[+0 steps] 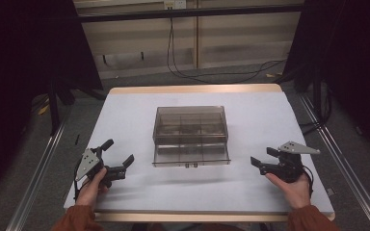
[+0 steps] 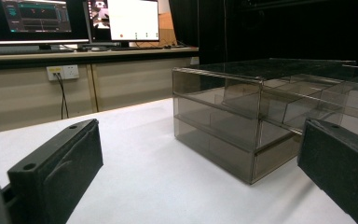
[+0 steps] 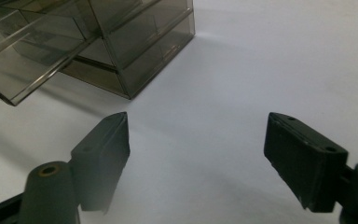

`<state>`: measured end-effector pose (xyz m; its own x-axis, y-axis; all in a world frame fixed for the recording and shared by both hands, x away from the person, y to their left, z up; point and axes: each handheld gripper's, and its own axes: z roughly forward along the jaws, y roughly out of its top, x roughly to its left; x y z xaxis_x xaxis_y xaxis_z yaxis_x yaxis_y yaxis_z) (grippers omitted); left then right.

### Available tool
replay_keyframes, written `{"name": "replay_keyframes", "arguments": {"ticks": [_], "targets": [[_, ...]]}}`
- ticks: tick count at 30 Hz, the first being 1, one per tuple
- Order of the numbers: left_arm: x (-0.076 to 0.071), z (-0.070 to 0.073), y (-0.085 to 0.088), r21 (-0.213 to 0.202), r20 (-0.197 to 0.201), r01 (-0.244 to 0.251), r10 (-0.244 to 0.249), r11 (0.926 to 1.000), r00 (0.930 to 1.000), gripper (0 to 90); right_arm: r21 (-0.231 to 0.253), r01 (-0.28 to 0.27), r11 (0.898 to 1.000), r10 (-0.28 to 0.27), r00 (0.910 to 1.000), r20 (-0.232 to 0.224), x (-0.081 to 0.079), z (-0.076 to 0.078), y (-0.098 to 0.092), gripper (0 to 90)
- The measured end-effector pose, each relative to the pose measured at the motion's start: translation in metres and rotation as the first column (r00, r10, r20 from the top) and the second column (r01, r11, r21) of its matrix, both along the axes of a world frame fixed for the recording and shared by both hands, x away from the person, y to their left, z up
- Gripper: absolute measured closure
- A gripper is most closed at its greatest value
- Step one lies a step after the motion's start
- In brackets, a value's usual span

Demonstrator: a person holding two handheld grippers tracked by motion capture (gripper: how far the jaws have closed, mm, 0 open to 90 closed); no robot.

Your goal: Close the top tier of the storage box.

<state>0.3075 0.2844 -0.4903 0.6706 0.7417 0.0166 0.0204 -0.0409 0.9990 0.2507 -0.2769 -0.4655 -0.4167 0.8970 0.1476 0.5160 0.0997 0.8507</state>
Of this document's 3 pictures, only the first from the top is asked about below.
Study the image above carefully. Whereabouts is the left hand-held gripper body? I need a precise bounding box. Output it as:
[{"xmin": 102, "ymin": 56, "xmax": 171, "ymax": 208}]
[{"xmin": 74, "ymin": 147, "xmax": 127, "ymax": 190}]

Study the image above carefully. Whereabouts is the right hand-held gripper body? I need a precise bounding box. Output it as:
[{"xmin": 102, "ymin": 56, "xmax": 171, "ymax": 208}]
[{"xmin": 259, "ymin": 141, "xmax": 321, "ymax": 184}]

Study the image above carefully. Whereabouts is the clear plastic drawer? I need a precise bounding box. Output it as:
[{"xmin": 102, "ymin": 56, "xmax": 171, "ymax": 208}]
[{"xmin": 151, "ymin": 142, "xmax": 232, "ymax": 168}]

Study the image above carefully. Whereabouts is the smoky clear plastic organizer box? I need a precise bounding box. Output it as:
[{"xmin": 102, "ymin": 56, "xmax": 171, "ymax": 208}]
[{"xmin": 151, "ymin": 105, "xmax": 232, "ymax": 168}]

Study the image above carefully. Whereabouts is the person's right hand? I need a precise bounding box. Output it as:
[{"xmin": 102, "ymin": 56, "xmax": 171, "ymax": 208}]
[{"xmin": 264, "ymin": 172, "xmax": 312, "ymax": 211}]

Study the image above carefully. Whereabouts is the person's left hand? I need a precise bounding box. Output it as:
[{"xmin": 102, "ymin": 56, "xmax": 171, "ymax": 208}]
[{"xmin": 75, "ymin": 167, "xmax": 110, "ymax": 208}]

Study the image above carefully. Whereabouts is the white table mat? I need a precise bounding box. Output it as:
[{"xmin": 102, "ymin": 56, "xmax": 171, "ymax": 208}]
[{"xmin": 63, "ymin": 90, "xmax": 335, "ymax": 216}]

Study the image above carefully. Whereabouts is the wooden table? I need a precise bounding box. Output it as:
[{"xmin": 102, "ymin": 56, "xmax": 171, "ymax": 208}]
[{"xmin": 63, "ymin": 83, "xmax": 337, "ymax": 223}]

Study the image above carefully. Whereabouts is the black curtain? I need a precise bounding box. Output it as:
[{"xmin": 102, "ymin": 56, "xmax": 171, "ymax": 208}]
[
  {"xmin": 282, "ymin": 0, "xmax": 370, "ymax": 163},
  {"xmin": 0, "ymin": 0, "xmax": 104, "ymax": 205}
]

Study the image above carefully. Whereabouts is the black horizontal bar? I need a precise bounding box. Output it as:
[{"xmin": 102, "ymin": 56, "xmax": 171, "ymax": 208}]
[{"xmin": 76, "ymin": 4, "xmax": 304, "ymax": 24}]

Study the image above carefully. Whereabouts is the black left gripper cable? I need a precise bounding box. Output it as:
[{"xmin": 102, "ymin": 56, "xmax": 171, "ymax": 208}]
[{"xmin": 73, "ymin": 160, "xmax": 85, "ymax": 202}]

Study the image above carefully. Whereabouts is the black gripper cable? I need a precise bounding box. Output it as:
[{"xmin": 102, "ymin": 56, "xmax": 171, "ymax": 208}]
[
  {"xmin": 73, "ymin": 160, "xmax": 85, "ymax": 202},
  {"xmin": 302, "ymin": 165, "xmax": 315, "ymax": 197}
]

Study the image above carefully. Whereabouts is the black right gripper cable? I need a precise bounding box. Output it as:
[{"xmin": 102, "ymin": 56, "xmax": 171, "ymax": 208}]
[{"xmin": 302, "ymin": 165, "xmax": 315, "ymax": 197}]

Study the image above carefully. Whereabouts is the metal floor rail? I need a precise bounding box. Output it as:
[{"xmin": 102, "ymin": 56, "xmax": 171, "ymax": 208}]
[
  {"xmin": 298, "ymin": 92, "xmax": 370, "ymax": 231},
  {"xmin": 5, "ymin": 105, "xmax": 74, "ymax": 231}
]

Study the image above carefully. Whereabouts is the black stand post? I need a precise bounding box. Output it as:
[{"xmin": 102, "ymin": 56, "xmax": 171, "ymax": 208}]
[
  {"xmin": 47, "ymin": 76, "xmax": 62, "ymax": 137},
  {"xmin": 311, "ymin": 75, "xmax": 332, "ymax": 127}
]

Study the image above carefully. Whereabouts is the black floor cable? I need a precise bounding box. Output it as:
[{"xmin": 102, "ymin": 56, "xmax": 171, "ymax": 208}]
[{"xmin": 166, "ymin": 17, "xmax": 287, "ymax": 85}]

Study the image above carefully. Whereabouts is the white wall socket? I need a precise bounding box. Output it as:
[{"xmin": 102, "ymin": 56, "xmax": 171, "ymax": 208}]
[{"xmin": 163, "ymin": 0, "xmax": 188, "ymax": 11}]

